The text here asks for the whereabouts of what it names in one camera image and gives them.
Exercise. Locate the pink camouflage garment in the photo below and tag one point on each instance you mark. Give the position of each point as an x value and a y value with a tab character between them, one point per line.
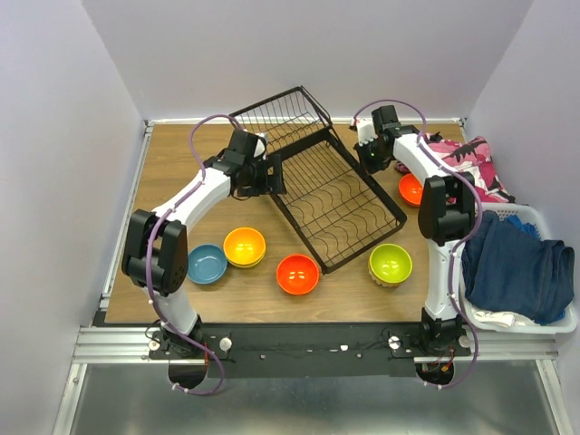
473	157

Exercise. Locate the black wire dish rack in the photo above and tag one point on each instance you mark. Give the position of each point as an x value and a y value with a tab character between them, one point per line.
337	209

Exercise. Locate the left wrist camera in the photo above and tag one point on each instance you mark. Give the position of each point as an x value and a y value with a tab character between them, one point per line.
261	144

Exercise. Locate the red-orange bowl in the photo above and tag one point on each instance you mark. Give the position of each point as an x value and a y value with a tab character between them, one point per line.
410	190
297	274

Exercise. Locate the cream ribbed bowl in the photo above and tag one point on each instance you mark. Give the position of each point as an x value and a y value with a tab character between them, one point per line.
389	277

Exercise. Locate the white cloth in basket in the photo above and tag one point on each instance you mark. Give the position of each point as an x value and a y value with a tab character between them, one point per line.
502	319

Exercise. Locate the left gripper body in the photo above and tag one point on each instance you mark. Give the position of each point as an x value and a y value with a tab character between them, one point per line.
255	180

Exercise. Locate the orange-yellow bowl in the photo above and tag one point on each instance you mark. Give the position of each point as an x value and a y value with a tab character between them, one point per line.
244	245

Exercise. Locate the blue bowl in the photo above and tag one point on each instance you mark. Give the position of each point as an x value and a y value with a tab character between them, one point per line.
207	263

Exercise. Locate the blue denim jeans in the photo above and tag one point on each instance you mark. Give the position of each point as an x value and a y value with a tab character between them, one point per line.
521	267

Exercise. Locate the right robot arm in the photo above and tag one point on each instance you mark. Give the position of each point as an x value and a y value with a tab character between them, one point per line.
446	218

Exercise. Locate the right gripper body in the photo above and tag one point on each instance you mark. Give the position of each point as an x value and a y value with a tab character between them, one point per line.
371	158

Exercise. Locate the yellow-green bowl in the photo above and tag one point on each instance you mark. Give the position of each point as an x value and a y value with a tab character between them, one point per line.
248	265

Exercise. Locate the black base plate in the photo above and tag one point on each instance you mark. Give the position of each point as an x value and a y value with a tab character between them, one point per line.
313	350

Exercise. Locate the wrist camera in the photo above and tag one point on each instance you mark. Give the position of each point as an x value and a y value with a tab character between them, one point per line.
365	131
261	144

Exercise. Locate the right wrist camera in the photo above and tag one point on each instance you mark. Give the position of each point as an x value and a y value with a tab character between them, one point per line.
365	131

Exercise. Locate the white laundry basket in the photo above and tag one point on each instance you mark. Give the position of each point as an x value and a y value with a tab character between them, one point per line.
521	317

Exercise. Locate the lime green bowl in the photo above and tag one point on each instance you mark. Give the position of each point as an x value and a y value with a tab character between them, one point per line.
390	255

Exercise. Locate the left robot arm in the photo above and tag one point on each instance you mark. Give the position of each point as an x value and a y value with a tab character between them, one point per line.
155	253

